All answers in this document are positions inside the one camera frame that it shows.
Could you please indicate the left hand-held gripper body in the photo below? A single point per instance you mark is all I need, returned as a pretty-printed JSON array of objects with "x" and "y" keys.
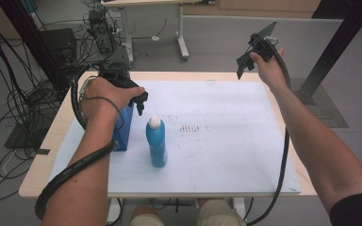
[{"x": 117, "y": 72}]

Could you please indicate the person's leg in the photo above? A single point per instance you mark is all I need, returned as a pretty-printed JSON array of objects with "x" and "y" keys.
[
  {"x": 220, "y": 215},
  {"x": 147, "y": 217}
]

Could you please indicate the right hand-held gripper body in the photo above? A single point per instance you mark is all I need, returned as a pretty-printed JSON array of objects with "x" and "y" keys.
[{"x": 262, "y": 47}]

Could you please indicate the blue bottle with white cap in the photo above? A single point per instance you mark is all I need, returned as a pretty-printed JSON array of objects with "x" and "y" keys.
[{"x": 157, "y": 145}]

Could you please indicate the white table mat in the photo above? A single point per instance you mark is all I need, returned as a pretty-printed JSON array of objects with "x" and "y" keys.
[{"x": 217, "y": 157}]

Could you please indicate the person's right leg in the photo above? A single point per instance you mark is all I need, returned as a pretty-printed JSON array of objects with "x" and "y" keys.
[{"x": 220, "y": 215}]

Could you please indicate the black shirt sleeve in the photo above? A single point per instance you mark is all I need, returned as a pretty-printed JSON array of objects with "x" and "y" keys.
[{"x": 356, "y": 212}]

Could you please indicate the white background desk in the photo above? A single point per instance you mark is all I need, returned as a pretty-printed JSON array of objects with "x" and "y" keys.
[{"x": 182, "y": 34}]

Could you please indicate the light wooden table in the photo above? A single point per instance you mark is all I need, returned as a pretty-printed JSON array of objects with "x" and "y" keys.
[{"x": 56, "y": 135}]

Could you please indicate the black equipment case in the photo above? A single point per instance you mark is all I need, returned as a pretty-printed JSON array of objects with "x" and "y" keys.
[{"x": 59, "y": 44}]

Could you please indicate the black tape strip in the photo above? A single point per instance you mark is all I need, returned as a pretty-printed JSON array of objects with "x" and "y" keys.
[{"x": 42, "y": 151}]

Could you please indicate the blue cardboard box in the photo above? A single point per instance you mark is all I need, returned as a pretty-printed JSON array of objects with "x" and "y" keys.
[{"x": 124, "y": 135}]

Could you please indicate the dark floor plate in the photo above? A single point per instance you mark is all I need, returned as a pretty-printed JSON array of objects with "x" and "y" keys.
[{"x": 25, "y": 138}]

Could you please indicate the black metal frame post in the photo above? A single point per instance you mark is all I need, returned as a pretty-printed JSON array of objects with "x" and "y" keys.
[
  {"x": 34, "y": 44},
  {"x": 336, "y": 44}
]

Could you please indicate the black computer tower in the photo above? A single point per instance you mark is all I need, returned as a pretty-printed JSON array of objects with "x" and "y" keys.
[{"x": 102, "y": 31}]

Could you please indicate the person's left leg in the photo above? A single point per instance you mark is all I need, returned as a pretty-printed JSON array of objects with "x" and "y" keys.
[{"x": 147, "y": 217}]

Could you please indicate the person's right hand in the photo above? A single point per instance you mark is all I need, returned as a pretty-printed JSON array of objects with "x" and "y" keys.
[{"x": 271, "y": 73}]

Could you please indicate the person's left hand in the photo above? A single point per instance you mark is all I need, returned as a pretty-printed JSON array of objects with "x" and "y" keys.
[{"x": 103, "y": 97}]

